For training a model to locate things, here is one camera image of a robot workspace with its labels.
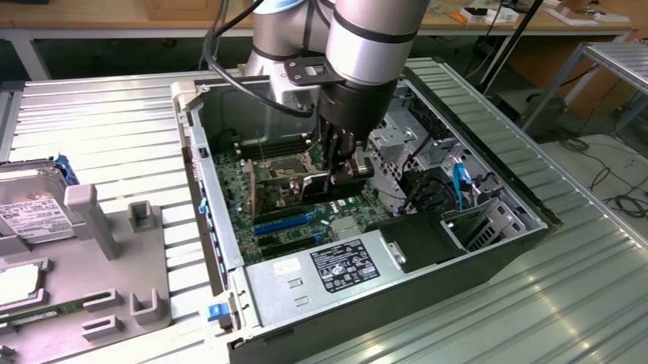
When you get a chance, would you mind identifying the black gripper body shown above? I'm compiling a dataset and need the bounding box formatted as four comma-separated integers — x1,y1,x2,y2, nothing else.
315,74,399,142

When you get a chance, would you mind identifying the green graphics card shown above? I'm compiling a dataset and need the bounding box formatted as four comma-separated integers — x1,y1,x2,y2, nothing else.
242,158,368,219

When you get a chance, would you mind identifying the silver socket cover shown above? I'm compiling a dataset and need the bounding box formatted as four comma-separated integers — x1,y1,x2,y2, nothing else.
302,143,324,164

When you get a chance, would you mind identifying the black RAM slot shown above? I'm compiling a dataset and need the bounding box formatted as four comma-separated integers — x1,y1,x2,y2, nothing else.
236,139,308,153
232,133,304,147
236,143,310,157

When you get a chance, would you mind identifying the CPU socket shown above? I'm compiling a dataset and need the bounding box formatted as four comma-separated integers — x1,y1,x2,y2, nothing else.
262,155,315,179

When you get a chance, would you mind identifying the silver disk bay cage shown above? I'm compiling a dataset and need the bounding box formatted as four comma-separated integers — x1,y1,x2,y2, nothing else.
368,104,477,213

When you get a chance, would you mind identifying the silver chipset heatsink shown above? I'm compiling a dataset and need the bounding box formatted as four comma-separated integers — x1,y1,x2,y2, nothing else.
331,216,364,233

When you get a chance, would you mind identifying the thin metal locking lever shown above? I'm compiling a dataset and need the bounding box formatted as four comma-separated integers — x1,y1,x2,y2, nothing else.
256,130,270,168

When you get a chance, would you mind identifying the long black expansion slot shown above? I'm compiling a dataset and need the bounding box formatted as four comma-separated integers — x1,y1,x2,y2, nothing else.
255,210,307,225
260,234,315,256

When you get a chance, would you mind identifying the blue expansion slot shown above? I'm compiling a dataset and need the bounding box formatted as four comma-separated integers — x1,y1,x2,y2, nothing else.
252,214,311,236

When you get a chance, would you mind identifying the green motherboard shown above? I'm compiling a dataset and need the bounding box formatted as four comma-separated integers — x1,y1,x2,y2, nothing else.
209,136,403,265

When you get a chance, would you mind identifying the wooden desk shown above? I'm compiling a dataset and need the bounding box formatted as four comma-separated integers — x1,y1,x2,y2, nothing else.
0,0,640,39

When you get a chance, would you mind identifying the perforated metal disk bay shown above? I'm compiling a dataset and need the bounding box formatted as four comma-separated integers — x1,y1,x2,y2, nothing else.
439,195,547,253

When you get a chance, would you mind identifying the orange white box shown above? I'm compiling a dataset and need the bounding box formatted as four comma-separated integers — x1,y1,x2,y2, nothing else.
449,9,487,24

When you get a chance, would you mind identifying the grey power supply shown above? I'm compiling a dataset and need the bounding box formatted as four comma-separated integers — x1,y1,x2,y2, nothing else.
242,229,409,329

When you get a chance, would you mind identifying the black floor box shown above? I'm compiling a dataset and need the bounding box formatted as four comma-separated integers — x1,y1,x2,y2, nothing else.
493,89,566,140

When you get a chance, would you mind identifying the black pole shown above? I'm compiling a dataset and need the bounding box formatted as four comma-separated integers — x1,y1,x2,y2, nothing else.
478,0,541,94

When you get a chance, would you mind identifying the black white box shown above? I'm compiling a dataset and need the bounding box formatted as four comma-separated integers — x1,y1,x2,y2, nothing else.
463,6,521,24

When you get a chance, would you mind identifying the black PC case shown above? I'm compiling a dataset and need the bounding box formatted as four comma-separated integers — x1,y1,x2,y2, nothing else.
171,66,564,364

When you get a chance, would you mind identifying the brown cabinet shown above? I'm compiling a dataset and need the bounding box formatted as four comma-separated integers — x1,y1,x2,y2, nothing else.
505,36,637,118

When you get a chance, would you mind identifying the blue case latch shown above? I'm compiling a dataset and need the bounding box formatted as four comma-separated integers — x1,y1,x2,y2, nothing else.
204,302,228,323

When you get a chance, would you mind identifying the blue disk caddy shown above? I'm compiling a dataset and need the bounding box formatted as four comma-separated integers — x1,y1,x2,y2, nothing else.
52,152,77,187

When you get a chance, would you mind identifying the grey parts rack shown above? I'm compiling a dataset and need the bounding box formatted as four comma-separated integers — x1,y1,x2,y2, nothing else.
0,184,173,364

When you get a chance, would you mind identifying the silver hard disk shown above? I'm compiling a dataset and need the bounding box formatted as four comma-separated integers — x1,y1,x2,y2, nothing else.
0,158,81,243

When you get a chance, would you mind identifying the green RAM stick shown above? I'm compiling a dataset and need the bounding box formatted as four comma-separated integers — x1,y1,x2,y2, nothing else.
0,291,111,326

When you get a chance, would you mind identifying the silver CPU chip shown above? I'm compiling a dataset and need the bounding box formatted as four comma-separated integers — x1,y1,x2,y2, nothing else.
0,264,45,307

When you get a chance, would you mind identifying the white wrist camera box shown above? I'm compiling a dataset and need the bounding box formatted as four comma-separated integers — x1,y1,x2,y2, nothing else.
267,56,348,115

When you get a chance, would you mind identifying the blue SATA wire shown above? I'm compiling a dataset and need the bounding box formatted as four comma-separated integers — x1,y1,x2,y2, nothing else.
451,162,474,213

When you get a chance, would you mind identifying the thick black cable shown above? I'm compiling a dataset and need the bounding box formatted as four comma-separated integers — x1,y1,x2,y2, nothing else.
201,0,315,118

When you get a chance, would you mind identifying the metal frame shelf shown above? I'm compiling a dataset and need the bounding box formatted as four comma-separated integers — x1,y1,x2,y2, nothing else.
518,40,648,132

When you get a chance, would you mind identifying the black floor cable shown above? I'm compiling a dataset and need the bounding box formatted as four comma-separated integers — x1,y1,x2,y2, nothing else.
589,151,648,219

